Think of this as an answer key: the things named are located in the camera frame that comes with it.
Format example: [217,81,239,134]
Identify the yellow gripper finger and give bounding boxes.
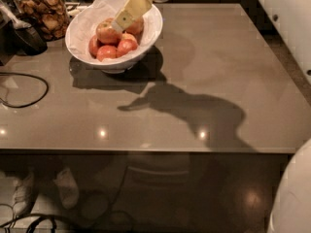
[114,0,153,30]

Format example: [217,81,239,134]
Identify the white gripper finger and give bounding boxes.
[111,20,123,33]

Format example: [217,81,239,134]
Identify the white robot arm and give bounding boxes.
[121,0,311,233]

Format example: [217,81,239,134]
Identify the left edge red apple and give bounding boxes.
[88,35,102,58]

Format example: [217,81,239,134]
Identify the white paper bowl liner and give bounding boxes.
[67,0,162,62]

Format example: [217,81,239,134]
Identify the white ceramic bowl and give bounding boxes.
[64,0,164,75]

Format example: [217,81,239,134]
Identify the glass jar of chips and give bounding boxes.
[14,0,69,41]

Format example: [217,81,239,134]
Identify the right white shoe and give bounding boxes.
[53,168,80,210]

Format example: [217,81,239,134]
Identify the white shoe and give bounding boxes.
[13,173,34,217]
[53,168,80,210]

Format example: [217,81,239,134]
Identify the left white shoe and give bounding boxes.
[13,173,34,217]

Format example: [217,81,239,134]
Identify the black cable on table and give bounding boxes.
[0,71,50,109]

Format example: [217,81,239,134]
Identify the black cables on floor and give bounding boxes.
[0,175,134,233]

